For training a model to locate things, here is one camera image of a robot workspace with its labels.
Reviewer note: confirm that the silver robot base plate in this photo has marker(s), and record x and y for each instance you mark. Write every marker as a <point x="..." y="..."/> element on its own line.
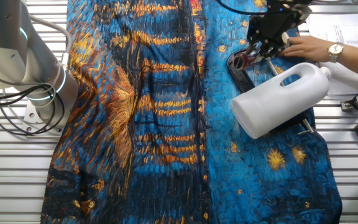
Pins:
<point x="31" y="121"/>

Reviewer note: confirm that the bare person hand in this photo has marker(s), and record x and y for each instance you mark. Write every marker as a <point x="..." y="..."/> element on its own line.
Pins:
<point x="309" y="48"/>

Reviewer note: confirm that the gold silver wristwatch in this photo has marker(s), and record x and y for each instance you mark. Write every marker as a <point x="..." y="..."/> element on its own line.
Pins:
<point x="335" y="49"/>

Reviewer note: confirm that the printed table paper sheet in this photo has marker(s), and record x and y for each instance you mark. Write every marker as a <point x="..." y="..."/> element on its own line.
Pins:
<point x="350" y="28"/>

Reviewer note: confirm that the silver lever base bracket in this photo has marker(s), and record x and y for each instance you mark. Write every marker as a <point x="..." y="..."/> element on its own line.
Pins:
<point x="280" y="53"/>

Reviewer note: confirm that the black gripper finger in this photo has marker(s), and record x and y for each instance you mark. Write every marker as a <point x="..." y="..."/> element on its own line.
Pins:
<point x="253" y="49"/>
<point x="273" y="49"/>

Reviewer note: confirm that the white plastic jug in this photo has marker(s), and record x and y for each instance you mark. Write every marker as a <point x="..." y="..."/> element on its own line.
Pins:
<point x="275" y="99"/>

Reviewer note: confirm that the blue starry night cloth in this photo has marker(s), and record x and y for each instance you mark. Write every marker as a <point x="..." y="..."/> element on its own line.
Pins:
<point x="166" y="124"/>

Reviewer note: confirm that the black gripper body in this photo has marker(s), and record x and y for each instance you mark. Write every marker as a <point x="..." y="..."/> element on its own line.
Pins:
<point x="275" y="25"/>

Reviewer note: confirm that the black C-clamp with screw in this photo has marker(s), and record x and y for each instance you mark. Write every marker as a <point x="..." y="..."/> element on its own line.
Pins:
<point x="241" y="77"/>

